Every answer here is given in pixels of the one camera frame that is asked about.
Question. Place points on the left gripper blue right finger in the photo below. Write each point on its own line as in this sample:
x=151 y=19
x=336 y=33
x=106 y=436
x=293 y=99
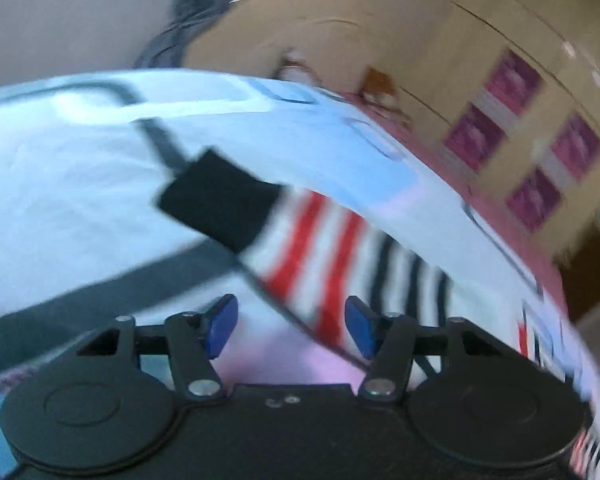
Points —
x=387 y=343

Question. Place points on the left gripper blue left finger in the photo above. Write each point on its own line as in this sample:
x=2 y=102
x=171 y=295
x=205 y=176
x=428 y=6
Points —
x=194 y=340

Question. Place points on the striped knit child sweater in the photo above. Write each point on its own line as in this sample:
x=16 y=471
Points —
x=496 y=380

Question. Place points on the patterned light blue bedspread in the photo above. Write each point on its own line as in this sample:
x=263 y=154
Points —
x=91 y=267

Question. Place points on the lower right pink poster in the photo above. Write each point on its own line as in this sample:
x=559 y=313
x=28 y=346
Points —
x=535 y=199

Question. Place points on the pink poster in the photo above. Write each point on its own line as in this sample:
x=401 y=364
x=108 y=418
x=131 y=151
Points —
x=474 y=138
x=514 y=82
x=535 y=199
x=577 y=147

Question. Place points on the lower left pink poster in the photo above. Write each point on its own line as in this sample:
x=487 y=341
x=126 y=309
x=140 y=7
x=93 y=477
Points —
x=474 y=138

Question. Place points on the orange plush toy pillow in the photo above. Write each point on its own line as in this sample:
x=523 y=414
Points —
x=379 y=92

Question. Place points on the upper right pink poster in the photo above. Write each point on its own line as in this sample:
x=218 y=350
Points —
x=577 y=147

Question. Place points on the upper left pink poster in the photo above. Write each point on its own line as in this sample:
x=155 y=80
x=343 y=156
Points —
x=514 y=82

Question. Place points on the cream wardrobe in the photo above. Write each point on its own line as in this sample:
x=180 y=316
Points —
x=441 y=71

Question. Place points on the cream round headboard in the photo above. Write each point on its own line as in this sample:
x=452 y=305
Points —
x=338 y=38

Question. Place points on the grey curtain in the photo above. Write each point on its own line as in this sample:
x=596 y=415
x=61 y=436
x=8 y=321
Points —
x=189 y=19

